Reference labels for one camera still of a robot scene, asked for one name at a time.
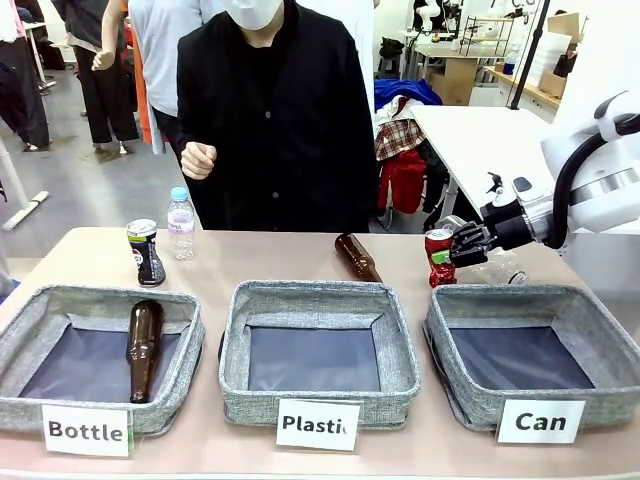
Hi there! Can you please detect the white table leg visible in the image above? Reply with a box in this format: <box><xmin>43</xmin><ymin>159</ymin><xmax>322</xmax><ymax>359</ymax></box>
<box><xmin>0</xmin><ymin>134</ymin><xmax>50</xmax><ymax>232</ymax></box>

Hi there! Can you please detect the blue cloth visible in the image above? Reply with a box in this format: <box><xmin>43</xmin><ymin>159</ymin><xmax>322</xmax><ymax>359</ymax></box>
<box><xmin>373</xmin><ymin>77</ymin><xmax>445</xmax><ymax>115</ymax></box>

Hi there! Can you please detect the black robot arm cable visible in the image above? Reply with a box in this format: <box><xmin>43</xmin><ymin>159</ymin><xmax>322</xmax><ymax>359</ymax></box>
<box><xmin>547</xmin><ymin>113</ymin><xmax>640</xmax><ymax>250</ymax></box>

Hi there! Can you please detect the white face mask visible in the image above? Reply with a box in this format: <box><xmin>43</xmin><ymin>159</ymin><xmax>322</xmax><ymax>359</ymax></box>
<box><xmin>226</xmin><ymin>0</ymin><xmax>287</xmax><ymax>32</ymax></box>

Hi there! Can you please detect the person in light shirt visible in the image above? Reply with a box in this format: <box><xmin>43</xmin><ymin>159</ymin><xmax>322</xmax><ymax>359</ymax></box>
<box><xmin>127</xmin><ymin>0</ymin><xmax>207</xmax><ymax>156</ymax></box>

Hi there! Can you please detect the white background table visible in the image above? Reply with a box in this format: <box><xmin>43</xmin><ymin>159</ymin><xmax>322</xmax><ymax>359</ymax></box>
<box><xmin>406</xmin><ymin>104</ymin><xmax>557</xmax><ymax>224</ymax></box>

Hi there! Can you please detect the black wire shelf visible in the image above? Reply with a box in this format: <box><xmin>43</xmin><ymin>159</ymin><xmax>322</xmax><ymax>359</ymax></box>
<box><xmin>458</xmin><ymin>13</ymin><xmax>517</xmax><ymax>58</ymax></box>

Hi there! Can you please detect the person in black jacket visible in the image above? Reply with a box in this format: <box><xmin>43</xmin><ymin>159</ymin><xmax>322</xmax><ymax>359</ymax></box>
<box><xmin>175</xmin><ymin>0</ymin><xmax>380</xmax><ymax>234</ymax></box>

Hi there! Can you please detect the brown glass bottle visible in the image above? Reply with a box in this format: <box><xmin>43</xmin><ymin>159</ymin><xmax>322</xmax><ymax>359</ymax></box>
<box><xmin>334</xmin><ymin>232</ymin><xmax>384</xmax><ymax>284</ymax></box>
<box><xmin>128</xmin><ymin>299</ymin><xmax>165</xmax><ymax>405</ymax></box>

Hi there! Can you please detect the black slanted pole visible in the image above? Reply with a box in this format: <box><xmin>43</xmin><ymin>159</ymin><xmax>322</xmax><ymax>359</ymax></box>
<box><xmin>508</xmin><ymin>0</ymin><xmax>552</xmax><ymax>111</ymax></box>

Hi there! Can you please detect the orange garment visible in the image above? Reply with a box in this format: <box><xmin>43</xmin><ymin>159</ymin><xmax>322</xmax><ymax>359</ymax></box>
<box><xmin>128</xmin><ymin>27</ymin><xmax>153</xmax><ymax>147</ymax></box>

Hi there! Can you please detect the black drink can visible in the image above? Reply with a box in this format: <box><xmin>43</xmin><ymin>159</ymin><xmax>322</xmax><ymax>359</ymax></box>
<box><xmin>125</xmin><ymin>218</ymin><xmax>167</xmax><ymax>288</ymax></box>

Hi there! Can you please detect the plaid cloth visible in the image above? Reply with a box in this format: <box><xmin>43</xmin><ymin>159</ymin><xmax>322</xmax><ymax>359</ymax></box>
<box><xmin>373</xmin><ymin>118</ymin><xmax>427</xmax><ymax>162</ymax></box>

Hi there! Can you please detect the white bottle label card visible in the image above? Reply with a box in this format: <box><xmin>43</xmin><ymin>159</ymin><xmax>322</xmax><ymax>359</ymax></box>
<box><xmin>41</xmin><ymin>403</ymin><xmax>133</xmax><ymax>458</ymax></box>

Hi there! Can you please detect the grey fabric basket plastic label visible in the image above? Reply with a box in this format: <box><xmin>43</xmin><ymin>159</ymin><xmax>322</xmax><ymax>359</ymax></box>
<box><xmin>217</xmin><ymin>279</ymin><xmax>423</xmax><ymax>430</ymax></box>

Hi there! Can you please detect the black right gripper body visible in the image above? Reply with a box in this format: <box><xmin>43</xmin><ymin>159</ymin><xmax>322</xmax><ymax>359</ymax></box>
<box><xmin>480</xmin><ymin>198</ymin><xmax>533</xmax><ymax>251</ymax></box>

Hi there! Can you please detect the grey fabric basket can label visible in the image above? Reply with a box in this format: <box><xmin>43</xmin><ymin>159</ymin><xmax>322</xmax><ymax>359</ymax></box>
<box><xmin>422</xmin><ymin>283</ymin><xmax>640</xmax><ymax>433</ymax></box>

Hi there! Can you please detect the crushed red can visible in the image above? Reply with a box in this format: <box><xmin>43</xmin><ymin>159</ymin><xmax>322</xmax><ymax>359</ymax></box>
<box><xmin>424</xmin><ymin>228</ymin><xmax>458</xmax><ymax>289</ymax></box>

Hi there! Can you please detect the white plastic label card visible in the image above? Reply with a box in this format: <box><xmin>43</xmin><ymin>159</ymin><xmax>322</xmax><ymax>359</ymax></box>
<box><xmin>274</xmin><ymin>397</ymin><xmax>363</xmax><ymax>454</ymax></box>

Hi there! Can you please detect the crushed clear plastic bottle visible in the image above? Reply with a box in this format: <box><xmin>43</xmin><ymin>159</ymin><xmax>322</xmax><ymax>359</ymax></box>
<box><xmin>455</xmin><ymin>247</ymin><xmax>531</xmax><ymax>287</ymax></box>

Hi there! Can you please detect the clear water bottle pink label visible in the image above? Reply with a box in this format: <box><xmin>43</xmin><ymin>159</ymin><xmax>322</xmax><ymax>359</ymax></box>
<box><xmin>166</xmin><ymin>186</ymin><xmax>196</xmax><ymax>262</ymax></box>

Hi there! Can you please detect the grey fabric basket bottle label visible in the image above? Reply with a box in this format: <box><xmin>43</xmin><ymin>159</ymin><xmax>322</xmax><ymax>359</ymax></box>
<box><xmin>0</xmin><ymin>284</ymin><xmax>207</xmax><ymax>436</ymax></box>

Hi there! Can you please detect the person's right hand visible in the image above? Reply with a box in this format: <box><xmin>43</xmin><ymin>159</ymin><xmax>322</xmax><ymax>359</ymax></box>
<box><xmin>179</xmin><ymin>140</ymin><xmax>219</xmax><ymax>182</ymax></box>

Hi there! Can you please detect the red cloth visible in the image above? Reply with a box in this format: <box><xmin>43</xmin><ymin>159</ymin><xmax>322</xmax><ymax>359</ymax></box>
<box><xmin>377</xmin><ymin>148</ymin><xmax>430</xmax><ymax>216</ymax></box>

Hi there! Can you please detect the white can label card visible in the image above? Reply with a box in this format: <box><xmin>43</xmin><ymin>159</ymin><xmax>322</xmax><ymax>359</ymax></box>
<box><xmin>495</xmin><ymin>399</ymin><xmax>588</xmax><ymax>446</ymax></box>

